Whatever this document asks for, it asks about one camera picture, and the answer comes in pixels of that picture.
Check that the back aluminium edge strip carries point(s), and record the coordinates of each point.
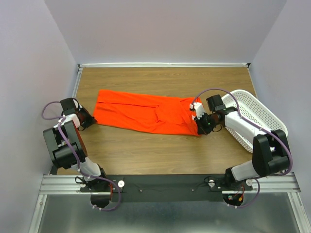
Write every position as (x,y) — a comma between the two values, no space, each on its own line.
(156,64)

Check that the left white knob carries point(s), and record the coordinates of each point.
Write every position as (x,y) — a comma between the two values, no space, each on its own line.
(121,183)

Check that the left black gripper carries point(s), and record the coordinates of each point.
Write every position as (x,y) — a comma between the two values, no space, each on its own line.
(91,119)

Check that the right white knob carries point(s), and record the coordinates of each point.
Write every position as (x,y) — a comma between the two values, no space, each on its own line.
(211,183)

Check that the white knob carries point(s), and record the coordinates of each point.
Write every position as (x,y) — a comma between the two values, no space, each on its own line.
(211,183)
(121,183)

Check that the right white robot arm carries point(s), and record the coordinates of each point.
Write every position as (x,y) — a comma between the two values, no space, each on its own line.
(270,150)

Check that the white plastic basket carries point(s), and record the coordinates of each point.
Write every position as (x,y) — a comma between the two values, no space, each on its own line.
(252,109)

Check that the aluminium frame rail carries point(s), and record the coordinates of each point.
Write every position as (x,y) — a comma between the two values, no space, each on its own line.
(66,185)

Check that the left aluminium side rail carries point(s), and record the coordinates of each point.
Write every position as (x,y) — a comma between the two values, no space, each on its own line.
(61,88)

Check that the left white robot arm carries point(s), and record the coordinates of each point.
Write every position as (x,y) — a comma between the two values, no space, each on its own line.
(66,147)

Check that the orange t shirt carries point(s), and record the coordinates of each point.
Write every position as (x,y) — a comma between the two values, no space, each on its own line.
(145,113)

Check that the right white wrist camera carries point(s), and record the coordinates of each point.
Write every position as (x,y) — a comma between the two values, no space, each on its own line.
(199,110)

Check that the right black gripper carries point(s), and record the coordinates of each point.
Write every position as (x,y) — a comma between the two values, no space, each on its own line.
(201,129)

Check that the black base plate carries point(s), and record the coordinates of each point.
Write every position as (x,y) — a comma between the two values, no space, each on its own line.
(172,188)

